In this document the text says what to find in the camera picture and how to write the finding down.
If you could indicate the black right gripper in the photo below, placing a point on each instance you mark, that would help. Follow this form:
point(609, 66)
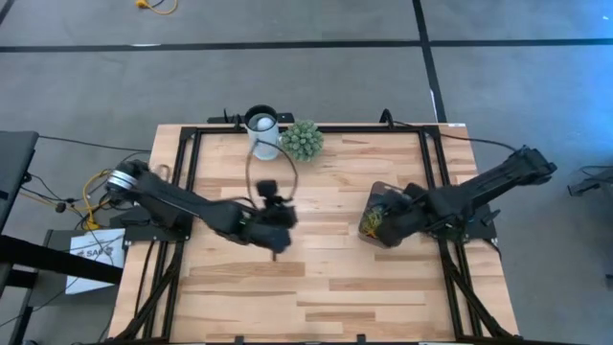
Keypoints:
point(404, 218)

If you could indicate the grey translucent plastic bin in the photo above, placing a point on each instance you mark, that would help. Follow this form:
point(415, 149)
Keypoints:
point(379, 188)

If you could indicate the white paper sign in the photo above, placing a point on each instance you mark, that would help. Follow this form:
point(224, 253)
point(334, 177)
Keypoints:
point(96, 244)

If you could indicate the black device on floor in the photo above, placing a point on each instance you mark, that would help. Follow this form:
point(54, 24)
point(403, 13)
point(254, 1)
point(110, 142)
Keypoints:
point(594, 182)

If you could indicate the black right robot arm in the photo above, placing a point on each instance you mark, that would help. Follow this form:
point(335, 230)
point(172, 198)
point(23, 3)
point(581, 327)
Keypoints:
point(503, 177)

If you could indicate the black mounting bar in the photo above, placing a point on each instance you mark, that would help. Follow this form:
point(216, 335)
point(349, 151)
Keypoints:
point(225, 119)

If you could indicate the black desk top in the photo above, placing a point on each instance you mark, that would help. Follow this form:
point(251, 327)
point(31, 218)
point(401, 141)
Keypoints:
point(16, 167)

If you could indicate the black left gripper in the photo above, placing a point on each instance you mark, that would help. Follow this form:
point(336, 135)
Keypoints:
point(270, 235)

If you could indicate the green spiky ball plant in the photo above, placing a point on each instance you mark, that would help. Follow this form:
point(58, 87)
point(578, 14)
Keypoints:
point(301, 141)

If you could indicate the black clamp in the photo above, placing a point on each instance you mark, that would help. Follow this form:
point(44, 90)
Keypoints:
point(386, 117)

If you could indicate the white cup with black rim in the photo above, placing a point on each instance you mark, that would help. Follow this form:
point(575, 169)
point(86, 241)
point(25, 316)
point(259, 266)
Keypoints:
point(263, 144)

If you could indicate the black desk beam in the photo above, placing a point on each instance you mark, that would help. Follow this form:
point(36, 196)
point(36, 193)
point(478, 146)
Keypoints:
point(57, 259)

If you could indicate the yellow rubber band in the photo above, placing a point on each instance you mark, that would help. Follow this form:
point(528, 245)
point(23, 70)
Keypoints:
point(371, 221)

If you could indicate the white ball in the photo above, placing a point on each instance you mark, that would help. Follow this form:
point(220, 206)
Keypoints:
point(264, 123)

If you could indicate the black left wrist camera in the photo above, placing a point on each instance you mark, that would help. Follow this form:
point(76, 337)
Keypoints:
point(266, 188)

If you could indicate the grey box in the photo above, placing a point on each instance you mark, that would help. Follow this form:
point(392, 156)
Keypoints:
point(48, 290)

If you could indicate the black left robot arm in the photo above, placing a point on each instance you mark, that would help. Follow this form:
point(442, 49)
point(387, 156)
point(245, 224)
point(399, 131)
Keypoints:
point(182, 203)

